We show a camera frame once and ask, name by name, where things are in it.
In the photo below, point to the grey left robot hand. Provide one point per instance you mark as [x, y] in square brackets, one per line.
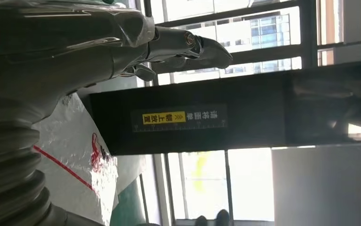
[43, 46]

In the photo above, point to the dark window frame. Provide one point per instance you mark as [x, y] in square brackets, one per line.
[308, 31]

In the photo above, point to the large white printed plastic package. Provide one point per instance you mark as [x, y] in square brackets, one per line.
[71, 149]

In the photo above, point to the green conveyor belt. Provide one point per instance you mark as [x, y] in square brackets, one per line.
[127, 206]

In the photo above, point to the black scanner column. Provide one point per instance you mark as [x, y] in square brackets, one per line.
[261, 106]

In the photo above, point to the black and yellow label sticker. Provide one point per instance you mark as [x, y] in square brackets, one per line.
[180, 118]

